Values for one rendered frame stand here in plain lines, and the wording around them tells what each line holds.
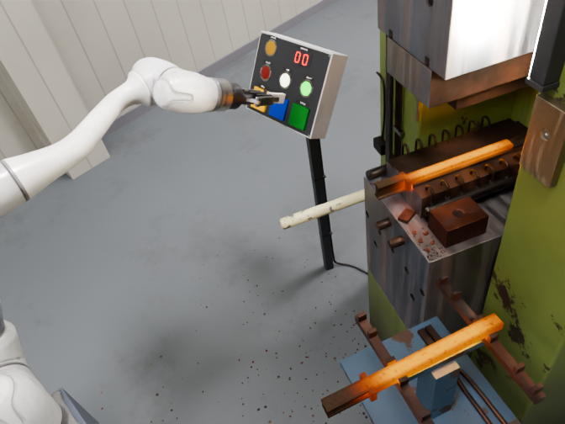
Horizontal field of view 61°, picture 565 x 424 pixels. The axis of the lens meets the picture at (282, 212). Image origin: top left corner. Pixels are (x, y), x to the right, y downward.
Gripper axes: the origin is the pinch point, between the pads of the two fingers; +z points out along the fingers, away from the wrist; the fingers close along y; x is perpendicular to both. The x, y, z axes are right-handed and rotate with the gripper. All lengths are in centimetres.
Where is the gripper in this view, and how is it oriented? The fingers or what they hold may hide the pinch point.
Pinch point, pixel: (275, 98)
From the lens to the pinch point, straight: 152.3
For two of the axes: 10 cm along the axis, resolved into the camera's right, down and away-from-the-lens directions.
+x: 2.3, -8.9, -3.9
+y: 6.9, 4.3, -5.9
